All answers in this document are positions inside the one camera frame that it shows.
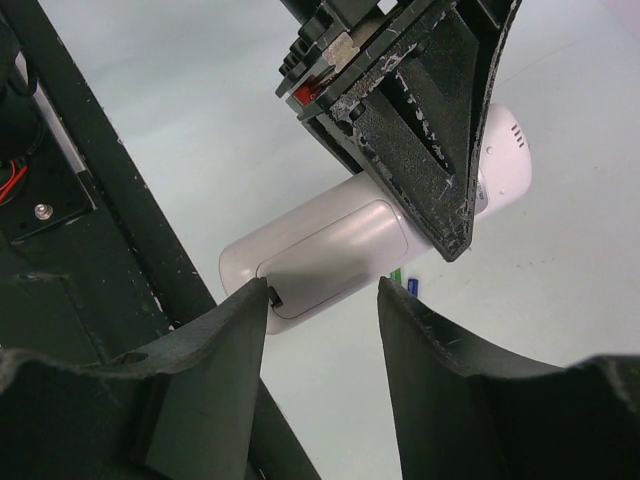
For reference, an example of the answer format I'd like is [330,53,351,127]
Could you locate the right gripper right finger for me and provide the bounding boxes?
[377,278,639,479]

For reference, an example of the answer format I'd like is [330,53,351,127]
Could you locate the white remote control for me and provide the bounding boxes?
[219,104,532,335]

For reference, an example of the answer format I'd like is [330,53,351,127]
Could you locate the blue purple AAA battery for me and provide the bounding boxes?
[407,278,420,297]

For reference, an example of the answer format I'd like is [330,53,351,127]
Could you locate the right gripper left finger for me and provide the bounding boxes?
[0,277,321,480]

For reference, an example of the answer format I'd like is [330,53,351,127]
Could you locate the green AAA battery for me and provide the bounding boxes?
[391,269,403,285]

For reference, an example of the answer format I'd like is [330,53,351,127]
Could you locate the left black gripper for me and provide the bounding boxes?
[276,1,519,262]

